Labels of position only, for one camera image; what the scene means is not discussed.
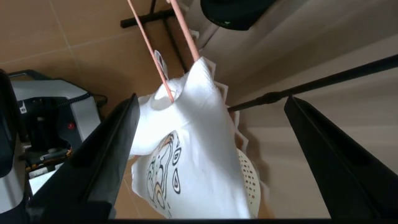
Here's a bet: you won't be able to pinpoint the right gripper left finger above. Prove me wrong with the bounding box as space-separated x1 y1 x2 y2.
26 93 141 220

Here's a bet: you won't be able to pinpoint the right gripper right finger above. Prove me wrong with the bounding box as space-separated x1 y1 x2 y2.
284 95 398 218

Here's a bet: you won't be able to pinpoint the white garment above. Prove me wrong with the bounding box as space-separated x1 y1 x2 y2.
129 49 252 218

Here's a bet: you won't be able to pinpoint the black shorts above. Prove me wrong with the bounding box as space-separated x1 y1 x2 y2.
200 0 277 31

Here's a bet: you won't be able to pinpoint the pink clothes hanger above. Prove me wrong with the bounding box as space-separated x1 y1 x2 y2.
126 0 201 103

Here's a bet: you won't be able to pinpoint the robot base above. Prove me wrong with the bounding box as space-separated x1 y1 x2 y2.
0 68 108 218

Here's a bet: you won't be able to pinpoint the white laundry basket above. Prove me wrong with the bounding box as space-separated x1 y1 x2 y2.
236 148 261 218

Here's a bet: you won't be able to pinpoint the black clothes rack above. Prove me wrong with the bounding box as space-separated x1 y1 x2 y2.
120 0 398 113

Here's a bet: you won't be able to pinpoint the beige curtain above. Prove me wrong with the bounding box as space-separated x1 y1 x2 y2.
186 0 398 218

